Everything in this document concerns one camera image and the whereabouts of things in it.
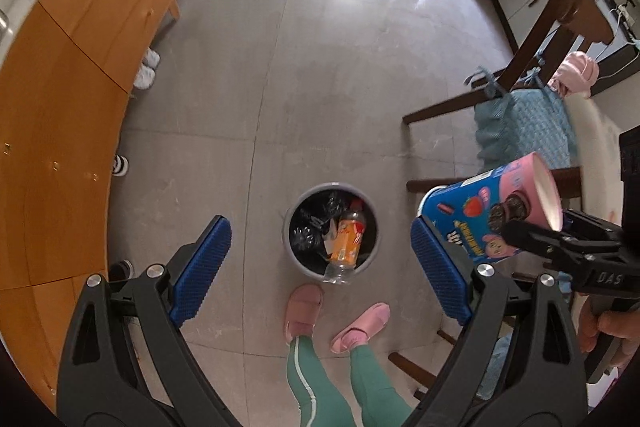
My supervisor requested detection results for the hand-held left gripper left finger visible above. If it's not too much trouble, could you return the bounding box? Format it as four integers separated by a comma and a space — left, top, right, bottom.
56, 214, 236, 427

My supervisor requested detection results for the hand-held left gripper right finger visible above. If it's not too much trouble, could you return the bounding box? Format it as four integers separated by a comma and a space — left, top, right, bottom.
402, 216, 591, 427

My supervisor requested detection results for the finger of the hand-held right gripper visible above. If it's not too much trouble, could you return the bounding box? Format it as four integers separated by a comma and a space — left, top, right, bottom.
563, 208, 624, 244
501, 218, 624, 269

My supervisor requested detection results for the pink and blue snack cup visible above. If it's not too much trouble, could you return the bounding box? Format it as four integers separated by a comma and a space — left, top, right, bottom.
419, 151, 563, 265

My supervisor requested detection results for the grey trash bin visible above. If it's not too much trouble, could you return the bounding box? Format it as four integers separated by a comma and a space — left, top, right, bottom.
281, 183, 379, 279

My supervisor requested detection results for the orange drink bottle red cap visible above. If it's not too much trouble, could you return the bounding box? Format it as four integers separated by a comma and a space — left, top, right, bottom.
322, 199, 368, 285

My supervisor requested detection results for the person's right hand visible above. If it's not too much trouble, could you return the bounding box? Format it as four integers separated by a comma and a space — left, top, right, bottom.
577, 299, 640, 373

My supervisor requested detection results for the black shoe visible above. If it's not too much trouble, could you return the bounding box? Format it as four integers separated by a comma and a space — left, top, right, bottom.
107, 259, 135, 284

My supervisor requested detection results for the pink slipper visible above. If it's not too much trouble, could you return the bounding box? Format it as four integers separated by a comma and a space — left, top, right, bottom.
330, 302, 391, 354
284, 284, 325, 345

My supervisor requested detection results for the dark wooden chair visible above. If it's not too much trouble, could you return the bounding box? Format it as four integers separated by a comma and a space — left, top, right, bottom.
402, 0, 618, 208
387, 317, 516, 403

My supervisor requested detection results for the black bin liner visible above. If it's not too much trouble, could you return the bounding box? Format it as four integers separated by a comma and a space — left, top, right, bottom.
289, 189, 376, 270

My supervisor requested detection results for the person's right leg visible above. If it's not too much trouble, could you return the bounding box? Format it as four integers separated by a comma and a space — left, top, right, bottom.
347, 342, 417, 427

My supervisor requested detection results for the person's leg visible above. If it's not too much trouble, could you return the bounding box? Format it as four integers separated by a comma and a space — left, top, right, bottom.
347, 342, 417, 427
286, 334, 362, 427

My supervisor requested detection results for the pink cloth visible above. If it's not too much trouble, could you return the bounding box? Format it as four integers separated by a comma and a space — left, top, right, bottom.
547, 51, 601, 98

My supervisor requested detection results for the person's left leg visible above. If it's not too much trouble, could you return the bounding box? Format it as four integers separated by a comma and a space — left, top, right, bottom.
286, 334, 362, 427

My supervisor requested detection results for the wooden drawer cabinet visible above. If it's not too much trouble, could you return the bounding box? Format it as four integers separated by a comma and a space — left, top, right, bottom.
0, 0, 187, 413

